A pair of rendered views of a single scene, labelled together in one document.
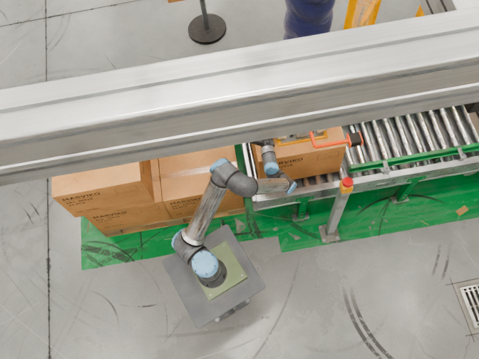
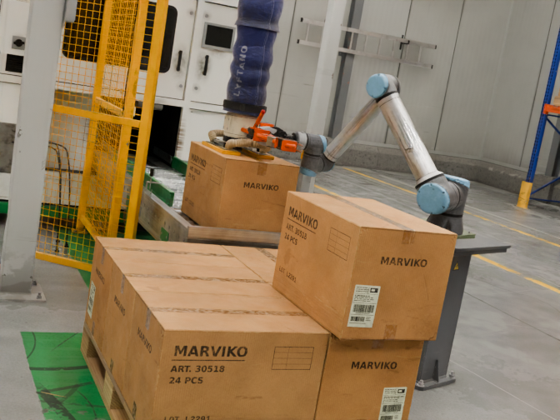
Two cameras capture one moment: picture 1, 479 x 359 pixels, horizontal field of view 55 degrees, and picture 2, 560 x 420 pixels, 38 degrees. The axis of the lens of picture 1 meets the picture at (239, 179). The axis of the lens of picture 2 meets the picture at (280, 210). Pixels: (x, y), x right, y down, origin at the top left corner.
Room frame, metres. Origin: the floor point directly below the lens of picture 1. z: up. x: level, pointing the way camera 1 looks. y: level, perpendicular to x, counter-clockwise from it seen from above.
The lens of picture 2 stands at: (3.04, 3.58, 1.39)
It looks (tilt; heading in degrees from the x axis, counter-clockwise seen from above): 9 degrees down; 247
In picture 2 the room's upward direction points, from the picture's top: 10 degrees clockwise
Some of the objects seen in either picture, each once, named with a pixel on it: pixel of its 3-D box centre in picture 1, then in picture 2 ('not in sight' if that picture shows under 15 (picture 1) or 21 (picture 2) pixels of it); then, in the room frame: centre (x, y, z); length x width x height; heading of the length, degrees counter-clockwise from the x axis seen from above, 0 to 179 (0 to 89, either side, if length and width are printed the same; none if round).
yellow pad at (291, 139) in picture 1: (301, 134); (253, 149); (1.50, -0.46, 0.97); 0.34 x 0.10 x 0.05; 92
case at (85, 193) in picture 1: (104, 174); (357, 262); (1.55, 0.95, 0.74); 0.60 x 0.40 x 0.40; 92
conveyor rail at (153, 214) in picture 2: not in sight; (135, 198); (1.92, -1.24, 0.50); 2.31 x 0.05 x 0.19; 91
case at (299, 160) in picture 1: (294, 142); (237, 189); (1.57, -0.44, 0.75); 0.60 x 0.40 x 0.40; 91
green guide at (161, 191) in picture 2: not in sight; (133, 173); (1.87, -1.60, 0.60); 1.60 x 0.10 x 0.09; 91
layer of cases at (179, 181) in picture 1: (162, 155); (236, 327); (1.86, 0.60, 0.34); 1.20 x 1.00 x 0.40; 91
